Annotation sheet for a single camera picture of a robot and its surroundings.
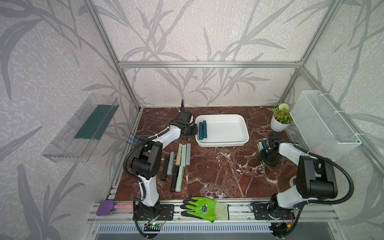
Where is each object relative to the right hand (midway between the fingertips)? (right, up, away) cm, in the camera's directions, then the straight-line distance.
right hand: (262, 159), depth 92 cm
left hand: (-41, +18, +4) cm, 45 cm away
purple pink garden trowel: (-89, -22, -14) cm, 93 cm away
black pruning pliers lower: (-53, -11, -12) cm, 56 cm away
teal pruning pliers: (-39, +17, +10) cm, 43 cm away
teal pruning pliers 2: (-36, +18, +12) cm, 42 cm away
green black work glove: (-36, -20, -19) cm, 45 cm away
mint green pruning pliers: (0, +7, +3) cm, 8 cm away
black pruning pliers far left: (-59, -5, -8) cm, 60 cm away
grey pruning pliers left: (-56, -5, -8) cm, 57 cm away
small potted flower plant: (+13, +26, +1) cm, 30 cm away
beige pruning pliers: (-52, +1, -2) cm, 52 cm away
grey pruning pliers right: (-46, +4, -1) cm, 46 cm away
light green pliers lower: (-50, -9, -12) cm, 52 cm away
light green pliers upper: (-49, +3, -1) cm, 49 cm away
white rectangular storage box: (-22, +18, +12) cm, 31 cm away
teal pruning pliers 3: (+2, +9, +1) cm, 10 cm away
